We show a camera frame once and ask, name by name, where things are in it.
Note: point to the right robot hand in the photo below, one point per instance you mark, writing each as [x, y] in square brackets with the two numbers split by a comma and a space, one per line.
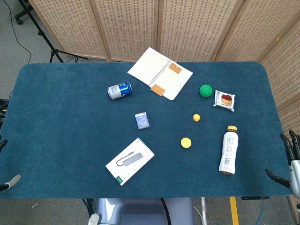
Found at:
[295, 173]

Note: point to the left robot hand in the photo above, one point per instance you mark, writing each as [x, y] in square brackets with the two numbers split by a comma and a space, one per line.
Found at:
[12, 180]

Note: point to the small yellow toy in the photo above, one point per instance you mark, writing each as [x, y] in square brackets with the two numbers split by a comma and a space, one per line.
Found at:
[196, 117]

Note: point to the small white floor scrap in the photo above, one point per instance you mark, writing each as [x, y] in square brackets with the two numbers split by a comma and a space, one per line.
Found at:
[35, 206]

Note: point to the white bottle with yellow cap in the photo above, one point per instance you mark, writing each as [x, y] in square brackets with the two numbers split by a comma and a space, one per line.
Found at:
[229, 150]

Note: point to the yellow floor strip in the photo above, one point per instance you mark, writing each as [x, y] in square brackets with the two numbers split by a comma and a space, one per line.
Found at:
[234, 211]

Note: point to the blue carpet table cloth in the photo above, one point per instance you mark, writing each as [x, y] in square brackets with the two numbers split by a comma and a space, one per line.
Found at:
[70, 129]

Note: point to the white table leg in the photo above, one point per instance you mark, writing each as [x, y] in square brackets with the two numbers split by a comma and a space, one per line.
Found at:
[204, 211]

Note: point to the white snack packet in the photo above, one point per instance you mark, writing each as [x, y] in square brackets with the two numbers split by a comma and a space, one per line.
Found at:
[223, 100]

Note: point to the wooden lattice screen panel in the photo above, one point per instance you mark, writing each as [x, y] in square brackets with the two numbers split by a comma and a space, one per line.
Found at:
[288, 70]
[129, 28]
[257, 28]
[192, 28]
[70, 23]

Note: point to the white USB hub box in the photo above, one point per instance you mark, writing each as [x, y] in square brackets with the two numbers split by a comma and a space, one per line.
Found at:
[130, 161]

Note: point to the green ball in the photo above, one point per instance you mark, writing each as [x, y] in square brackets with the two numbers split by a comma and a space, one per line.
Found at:
[205, 90]

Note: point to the grey robot torso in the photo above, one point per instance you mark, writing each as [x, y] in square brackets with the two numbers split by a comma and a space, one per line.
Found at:
[140, 211]

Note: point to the black tripod stand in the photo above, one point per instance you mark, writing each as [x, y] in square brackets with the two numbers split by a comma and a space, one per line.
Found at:
[55, 52]

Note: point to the blue and white drink can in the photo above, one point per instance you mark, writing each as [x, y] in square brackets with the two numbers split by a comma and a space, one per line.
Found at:
[119, 91]

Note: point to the purple tissue pack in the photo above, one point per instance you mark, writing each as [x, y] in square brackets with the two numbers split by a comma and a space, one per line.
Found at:
[142, 120]

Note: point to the black office chair base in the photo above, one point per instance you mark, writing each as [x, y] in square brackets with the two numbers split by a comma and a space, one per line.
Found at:
[20, 21]

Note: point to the open spiral notebook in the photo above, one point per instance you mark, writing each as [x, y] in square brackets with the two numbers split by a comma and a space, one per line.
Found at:
[145, 68]

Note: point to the white perforated round bracket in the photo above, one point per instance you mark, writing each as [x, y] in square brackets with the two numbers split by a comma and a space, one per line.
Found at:
[93, 219]

